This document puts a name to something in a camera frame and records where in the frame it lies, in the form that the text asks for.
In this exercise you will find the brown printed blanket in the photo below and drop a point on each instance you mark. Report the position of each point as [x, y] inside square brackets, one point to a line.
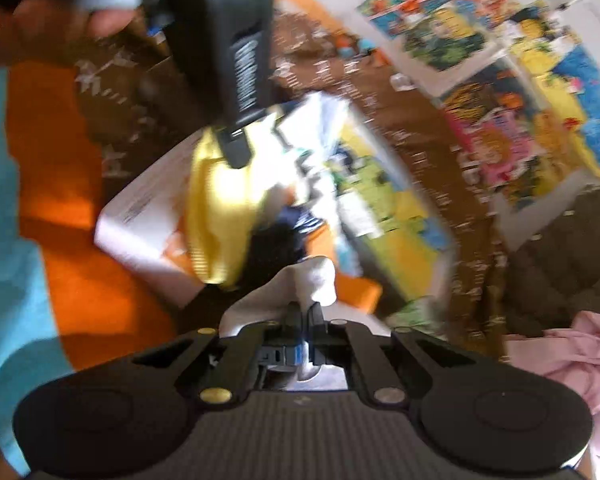
[405, 125]

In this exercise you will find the large yellow orange wall poster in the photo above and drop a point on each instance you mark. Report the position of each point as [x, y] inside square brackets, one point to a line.
[555, 160]

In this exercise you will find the orange and white box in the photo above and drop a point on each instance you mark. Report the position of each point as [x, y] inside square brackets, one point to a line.
[130, 220]

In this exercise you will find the white crumpled cloth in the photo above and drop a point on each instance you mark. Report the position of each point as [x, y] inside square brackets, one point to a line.
[315, 130]

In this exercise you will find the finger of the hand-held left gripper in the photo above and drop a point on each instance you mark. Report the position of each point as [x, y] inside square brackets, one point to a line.
[236, 150]

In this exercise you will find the grey tray with printed base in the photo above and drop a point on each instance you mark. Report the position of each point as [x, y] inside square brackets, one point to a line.
[380, 220]

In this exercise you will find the white sock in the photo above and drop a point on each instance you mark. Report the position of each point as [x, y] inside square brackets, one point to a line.
[315, 275]

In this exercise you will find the yellow and blue wall poster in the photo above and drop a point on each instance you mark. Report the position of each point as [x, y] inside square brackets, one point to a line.
[580, 70]

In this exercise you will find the green blond character wall poster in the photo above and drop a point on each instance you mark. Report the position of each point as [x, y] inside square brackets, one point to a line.
[450, 40]

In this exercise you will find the pink cloth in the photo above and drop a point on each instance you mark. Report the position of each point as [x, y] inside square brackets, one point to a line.
[580, 355]

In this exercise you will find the dark blue sock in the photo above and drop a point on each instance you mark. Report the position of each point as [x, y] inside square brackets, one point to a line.
[285, 235]

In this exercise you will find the orange-haired character wall poster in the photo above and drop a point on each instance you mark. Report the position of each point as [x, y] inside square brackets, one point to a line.
[400, 0]

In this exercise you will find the person's left hand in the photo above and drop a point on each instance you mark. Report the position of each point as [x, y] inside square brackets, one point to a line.
[35, 20]

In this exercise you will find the pink character wall poster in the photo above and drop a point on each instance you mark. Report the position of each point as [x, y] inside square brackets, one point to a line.
[500, 150]

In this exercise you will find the orange and blue blanket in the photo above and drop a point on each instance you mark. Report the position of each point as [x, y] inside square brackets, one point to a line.
[55, 170]

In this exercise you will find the yellow cloth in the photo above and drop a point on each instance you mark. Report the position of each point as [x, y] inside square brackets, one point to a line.
[220, 210]

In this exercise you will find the dark quilted jacket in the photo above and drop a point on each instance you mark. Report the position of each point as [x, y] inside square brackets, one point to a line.
[555, 260]

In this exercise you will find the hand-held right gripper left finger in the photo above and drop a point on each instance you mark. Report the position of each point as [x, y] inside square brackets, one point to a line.
[292, 321]

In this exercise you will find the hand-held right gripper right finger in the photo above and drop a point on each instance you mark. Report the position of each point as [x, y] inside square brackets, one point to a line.
[316, 321]

